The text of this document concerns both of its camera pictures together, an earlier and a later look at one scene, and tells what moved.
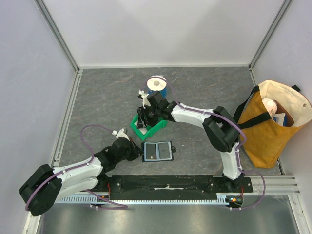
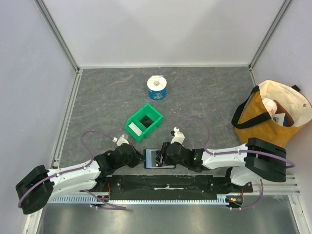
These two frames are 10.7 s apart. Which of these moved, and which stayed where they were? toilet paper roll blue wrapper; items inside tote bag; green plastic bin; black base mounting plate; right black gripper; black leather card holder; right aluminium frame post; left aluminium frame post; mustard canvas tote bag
Moved: green plastic bin; black leather card holder; right black gripper
Stayed: black base mounting plate; items inside tote bag; toilet paper roll blue wrapper; mustard canvas tote bag; right aluminium frame post; left aluminium frame post
